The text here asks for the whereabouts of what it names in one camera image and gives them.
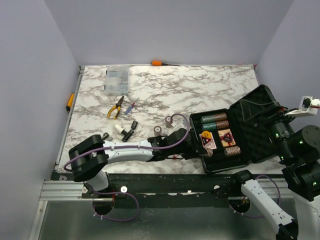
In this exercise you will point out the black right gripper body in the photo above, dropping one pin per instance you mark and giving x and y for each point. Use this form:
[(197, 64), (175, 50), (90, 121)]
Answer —
[(276, 113)]

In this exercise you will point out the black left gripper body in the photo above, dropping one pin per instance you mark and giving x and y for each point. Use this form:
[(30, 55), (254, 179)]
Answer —
[(190, 149)]

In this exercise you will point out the brown 100 chip roll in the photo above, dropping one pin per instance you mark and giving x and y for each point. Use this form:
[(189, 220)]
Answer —
[(157, 130), (168, 122)]

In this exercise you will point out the black poker set case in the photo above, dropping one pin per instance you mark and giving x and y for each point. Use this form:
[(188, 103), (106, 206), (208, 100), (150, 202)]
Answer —
[(254, 141)]

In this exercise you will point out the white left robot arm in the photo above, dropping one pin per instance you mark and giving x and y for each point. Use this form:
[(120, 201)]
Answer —
[(88, 158)]

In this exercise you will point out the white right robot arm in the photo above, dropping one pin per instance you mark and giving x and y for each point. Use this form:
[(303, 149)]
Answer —
[(299, 152)]

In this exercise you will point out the red card deck with all-in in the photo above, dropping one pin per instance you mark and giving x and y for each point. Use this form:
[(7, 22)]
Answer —
[(208, 143)]

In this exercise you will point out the yellow big blind button in case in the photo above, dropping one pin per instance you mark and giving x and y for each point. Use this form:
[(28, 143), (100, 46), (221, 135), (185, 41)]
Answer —
[(206, 134)]

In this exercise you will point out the green chip roll lower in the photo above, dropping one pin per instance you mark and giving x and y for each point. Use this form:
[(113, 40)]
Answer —
[(209, 126)]

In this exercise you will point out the green chip roll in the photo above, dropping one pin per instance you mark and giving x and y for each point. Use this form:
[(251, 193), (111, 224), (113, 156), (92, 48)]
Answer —
[(209, 126), (208, 119)]

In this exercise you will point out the green chip roll upper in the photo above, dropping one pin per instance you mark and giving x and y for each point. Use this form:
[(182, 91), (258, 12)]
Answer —
[(208, 119)]

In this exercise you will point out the tan 10 chip roll in case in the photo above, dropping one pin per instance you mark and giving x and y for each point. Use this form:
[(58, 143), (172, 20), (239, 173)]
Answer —
[(232, 151)]

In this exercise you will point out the brown chip roll lower in case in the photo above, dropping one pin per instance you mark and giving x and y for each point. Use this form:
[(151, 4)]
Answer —
[(222, 124)]

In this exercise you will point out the brown chip roll in case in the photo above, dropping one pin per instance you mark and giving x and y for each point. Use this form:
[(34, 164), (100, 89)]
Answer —
[(221, 117), (222, 124)]

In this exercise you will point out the brown chip roll upper in case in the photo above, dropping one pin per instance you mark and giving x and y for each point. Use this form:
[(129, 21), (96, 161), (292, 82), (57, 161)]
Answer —
[(221, 117)]

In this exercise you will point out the blue small screwdriver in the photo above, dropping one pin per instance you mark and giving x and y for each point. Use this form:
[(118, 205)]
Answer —
[(130, 108)]

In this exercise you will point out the clear plastic organizer box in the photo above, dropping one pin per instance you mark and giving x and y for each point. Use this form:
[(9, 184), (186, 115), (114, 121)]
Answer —
[(116, 81)]

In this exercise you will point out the yellow utility knife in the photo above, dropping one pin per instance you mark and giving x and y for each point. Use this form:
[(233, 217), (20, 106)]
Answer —
[(70, 102)]

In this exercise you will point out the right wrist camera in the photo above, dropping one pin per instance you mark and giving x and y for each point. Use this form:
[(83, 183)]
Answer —
[(309, 106)]

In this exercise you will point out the yellow handle pliers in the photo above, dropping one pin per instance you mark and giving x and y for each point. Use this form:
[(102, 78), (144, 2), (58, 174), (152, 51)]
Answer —
[(116, 109)]

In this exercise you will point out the dark grey door handle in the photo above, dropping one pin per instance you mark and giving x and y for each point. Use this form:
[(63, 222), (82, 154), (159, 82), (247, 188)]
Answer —
[(106, 137)]

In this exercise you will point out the orange handle screwdriver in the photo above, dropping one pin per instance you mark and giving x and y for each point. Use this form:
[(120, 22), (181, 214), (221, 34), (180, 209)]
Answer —
[(157, 63)]

